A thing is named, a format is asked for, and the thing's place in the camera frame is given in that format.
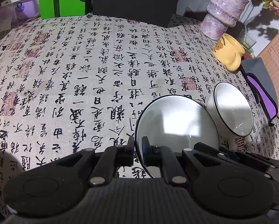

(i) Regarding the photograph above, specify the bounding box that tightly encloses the white bowl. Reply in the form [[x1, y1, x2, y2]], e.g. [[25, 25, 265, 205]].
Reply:
[[135, 95, 219, 178], [206, 82, 254, 138]]

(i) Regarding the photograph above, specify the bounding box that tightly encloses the grey purple pouch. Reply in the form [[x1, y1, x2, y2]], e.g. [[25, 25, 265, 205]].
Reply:
[[239, 58, 278, 127]]

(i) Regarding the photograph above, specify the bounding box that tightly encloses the yellow mug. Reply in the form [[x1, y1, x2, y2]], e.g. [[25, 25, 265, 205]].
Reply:
[[213, 33, 245, 72]]

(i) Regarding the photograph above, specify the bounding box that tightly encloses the glass cup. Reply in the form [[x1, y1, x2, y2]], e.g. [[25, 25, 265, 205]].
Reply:
[[237, 29, 256, 56]]

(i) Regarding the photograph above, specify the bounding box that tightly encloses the black paper bag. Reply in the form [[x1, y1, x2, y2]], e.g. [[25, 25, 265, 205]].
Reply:
[[93, 0, 179, 28]]

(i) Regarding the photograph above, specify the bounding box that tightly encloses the purple ceramic vase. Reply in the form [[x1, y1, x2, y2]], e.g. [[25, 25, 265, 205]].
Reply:
[[199, 0, 249, 41]]

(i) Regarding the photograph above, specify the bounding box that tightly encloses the purple tissue pack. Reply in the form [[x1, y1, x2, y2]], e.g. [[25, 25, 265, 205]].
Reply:
[[0, 0, 40, 33]]

